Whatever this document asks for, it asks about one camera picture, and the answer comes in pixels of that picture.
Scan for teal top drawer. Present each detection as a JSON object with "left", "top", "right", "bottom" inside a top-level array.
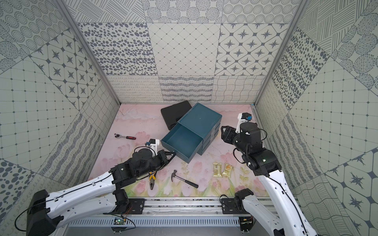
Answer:
[{"left": 161, "top": 124, "right": 203, "bottom": 163}]

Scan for teal drawer cabinet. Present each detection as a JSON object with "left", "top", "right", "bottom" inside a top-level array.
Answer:
[{"left": 178, "top": 103, "right": 222, "bottom": 155}]

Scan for yellow cookie packet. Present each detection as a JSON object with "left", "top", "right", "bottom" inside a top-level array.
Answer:
[
  {"left": 222, "top": 163, "right": 233, "bottom": 178},
  {"left": 213, "top": 162, "right": 222, "bottom": 178}
]

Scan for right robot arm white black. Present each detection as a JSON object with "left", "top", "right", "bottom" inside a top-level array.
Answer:
[{"left": 220, "top": 120, "right": 317, "bottom": 236}]

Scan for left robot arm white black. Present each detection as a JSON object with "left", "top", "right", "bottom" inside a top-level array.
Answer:
[{"left": 23, "top": 148, "right": 176, "bottom": 236}]

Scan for black claw hammer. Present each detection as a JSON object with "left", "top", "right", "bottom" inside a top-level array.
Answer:
[{"left": 171, "top": 170, "right": 199, "bottom": 188}]

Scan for yellow black pliers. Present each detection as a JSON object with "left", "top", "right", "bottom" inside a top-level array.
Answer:
[{"left": 149, "top": 171, "right": 157, "bottom": 190}]

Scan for black plastic case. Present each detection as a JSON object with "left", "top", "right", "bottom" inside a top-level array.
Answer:
[{"left": 160, "top": 100, "right": 192, "bottom": 130}]

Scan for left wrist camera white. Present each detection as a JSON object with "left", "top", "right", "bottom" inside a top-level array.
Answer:
[{"left": 145, "top": 139, "right": 160, "bottom": 155}]

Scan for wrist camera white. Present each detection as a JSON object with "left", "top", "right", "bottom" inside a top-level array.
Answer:
[
  {"left": 236, "top": 113, "right": 253, "bottom": 133},
  {"left": 145, "top": 139, "right": 160, "bottom": 155}
]

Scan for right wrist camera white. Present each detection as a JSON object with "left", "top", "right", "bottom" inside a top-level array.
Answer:
[{"left": 236, "top": 113, "right": 253, "bottom": 133}]

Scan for red handled ratchet wrench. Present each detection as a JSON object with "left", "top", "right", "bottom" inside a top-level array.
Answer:
[{"left": 114, "top": 134, "right": 136, "bottom": 140}]

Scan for aluminium mounting rail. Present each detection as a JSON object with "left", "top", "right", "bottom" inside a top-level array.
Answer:
[{"left": 60, "top": 197, "right": 284, "bottom": 217}]

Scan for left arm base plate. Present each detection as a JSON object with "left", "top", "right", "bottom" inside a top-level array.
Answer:
[{"left": 111, "top": 198, "right": 146, "bottom": 215}]

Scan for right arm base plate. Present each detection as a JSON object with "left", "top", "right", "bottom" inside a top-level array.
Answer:
[{"left": 220, "top": 198, "right": 250, "bottom": 215}]

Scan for white slotted cable duct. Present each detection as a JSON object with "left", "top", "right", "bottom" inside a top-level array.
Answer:
[{"left": 69, "top": 216, "right": 239, "bottom": 228}]

